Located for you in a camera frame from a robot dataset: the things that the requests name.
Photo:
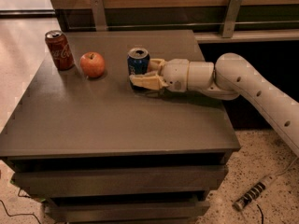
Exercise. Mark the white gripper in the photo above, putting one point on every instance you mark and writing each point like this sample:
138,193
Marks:
175,73

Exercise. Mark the blue pepsi can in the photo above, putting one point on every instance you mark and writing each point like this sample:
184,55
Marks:
138,61

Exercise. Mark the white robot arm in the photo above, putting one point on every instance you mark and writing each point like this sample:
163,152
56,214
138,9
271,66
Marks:
229,77

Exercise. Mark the red coca-cola can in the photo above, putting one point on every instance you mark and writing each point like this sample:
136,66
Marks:
60,51

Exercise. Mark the red apple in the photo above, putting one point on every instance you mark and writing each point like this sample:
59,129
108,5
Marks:
92,64

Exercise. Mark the grey drawer cabinet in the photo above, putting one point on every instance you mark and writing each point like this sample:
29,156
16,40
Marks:
66,122

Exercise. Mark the upper grey drawer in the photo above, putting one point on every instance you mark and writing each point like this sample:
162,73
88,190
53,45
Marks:
121,181

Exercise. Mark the grey drawer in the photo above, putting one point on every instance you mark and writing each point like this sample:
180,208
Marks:
127,212
121,181

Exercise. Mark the lower grey drawer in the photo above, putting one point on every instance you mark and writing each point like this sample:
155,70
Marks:
127,212

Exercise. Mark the white power strip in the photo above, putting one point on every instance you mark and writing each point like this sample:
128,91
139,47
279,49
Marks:
254,192

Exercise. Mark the left metal bracket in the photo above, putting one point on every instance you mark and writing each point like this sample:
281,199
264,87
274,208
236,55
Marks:
99,15

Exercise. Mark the metal bracket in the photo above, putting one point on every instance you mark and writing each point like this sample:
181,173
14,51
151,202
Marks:
99,15
228,25

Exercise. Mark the right metal bracket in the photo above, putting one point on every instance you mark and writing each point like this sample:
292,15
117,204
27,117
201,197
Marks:
228,25

